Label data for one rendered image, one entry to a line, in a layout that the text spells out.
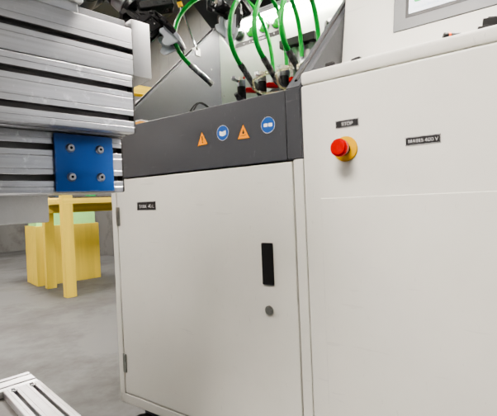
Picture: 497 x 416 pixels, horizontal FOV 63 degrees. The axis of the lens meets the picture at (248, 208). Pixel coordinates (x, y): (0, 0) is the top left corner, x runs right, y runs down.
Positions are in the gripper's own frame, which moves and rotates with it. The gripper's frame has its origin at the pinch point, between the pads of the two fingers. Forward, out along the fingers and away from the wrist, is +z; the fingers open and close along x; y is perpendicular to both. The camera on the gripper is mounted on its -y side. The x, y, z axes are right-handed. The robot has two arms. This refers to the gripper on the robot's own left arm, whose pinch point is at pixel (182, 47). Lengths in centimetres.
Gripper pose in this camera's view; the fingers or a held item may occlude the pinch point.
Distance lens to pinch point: 138.9
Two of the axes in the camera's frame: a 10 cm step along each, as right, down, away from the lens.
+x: 3.0, -2.2, -9.3
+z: 7.4, 6.7, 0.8
